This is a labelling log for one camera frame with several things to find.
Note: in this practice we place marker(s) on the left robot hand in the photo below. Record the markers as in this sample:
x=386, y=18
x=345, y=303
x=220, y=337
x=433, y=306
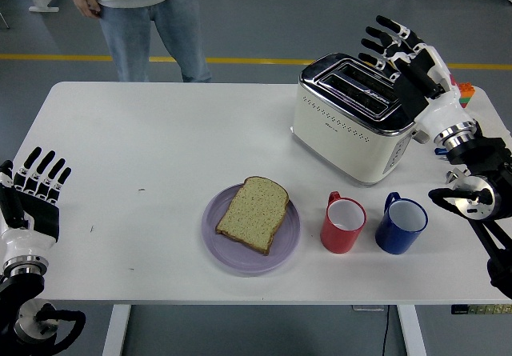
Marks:
x=40, y=216

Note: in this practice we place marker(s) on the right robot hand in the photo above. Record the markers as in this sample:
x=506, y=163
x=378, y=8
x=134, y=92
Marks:
x=420, y=84

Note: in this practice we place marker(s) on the person's right hand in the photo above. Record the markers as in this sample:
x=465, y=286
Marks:
x=86, y=4

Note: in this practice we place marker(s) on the purple plate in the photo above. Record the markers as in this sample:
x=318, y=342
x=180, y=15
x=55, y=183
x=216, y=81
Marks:
x=288, y=244

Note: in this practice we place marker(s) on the bread slice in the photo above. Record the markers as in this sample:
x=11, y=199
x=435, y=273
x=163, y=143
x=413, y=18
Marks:
x=252, y=216

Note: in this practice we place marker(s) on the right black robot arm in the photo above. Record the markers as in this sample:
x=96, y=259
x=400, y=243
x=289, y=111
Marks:
x=480, y=160

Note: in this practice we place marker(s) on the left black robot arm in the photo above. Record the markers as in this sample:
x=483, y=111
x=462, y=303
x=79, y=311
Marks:
x=16, y=288

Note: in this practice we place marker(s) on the toy brick stack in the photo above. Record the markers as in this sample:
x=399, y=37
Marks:
x=466, y=90

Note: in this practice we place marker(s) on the person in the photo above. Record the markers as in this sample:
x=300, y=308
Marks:
x=132, y=32

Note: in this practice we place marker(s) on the black pen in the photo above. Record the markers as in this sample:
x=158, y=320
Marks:
x=444, y=157

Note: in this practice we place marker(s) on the thin grey furniture leg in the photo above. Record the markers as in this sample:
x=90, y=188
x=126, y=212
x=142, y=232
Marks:
x=5, y=20

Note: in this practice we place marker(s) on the white paper sheet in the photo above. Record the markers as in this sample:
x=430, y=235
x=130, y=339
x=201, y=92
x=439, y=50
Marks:
x=494, y=126

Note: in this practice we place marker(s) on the cream chrome toaster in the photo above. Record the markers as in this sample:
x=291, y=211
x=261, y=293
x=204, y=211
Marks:
x=340, y=148

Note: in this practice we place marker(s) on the blue mug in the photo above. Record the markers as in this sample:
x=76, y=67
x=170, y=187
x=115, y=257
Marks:
x=394, y=240

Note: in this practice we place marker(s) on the red mug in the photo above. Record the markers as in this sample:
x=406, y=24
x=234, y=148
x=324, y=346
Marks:
x=336, y=240

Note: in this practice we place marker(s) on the black desk control panel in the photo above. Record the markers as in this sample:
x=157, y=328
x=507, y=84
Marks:
x=480, y=310

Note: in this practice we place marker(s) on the white under-desk bracket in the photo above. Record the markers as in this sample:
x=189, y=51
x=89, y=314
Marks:
x=368, y=308

